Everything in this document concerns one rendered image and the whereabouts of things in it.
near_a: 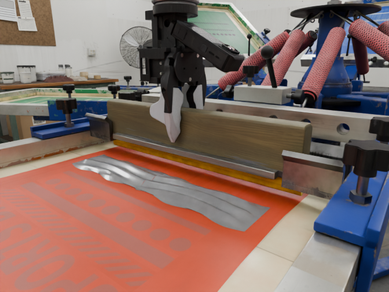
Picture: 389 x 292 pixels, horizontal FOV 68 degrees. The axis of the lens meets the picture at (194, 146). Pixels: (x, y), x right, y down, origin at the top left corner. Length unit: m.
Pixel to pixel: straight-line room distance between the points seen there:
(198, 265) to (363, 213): 0.16
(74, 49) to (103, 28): 0.61
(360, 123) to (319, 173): 0.23
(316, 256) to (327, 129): 0.38
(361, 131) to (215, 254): 0.38
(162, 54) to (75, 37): 4.35
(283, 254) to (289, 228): 0.05
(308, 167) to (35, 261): 0.31
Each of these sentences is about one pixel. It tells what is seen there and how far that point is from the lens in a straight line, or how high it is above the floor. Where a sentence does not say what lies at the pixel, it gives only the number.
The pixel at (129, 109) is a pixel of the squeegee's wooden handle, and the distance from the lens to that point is 0.58.
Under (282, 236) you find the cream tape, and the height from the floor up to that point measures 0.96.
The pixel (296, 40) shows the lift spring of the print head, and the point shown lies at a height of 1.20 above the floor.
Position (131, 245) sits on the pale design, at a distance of 0.32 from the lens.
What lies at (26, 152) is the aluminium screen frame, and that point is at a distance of 0.63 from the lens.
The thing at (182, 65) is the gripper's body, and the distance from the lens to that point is 0.47.
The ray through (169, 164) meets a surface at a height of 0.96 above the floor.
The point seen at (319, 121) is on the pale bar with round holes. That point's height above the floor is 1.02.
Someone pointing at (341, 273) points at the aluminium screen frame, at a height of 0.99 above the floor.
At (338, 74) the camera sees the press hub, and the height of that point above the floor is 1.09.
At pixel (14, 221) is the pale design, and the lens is 0.42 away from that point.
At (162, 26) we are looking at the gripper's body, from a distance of 0.51.
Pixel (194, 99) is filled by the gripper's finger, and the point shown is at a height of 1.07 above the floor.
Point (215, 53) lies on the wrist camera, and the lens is 0.43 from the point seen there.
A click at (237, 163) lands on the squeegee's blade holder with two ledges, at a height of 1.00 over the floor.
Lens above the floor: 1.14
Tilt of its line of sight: 16 degrees down
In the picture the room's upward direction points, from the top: straight up
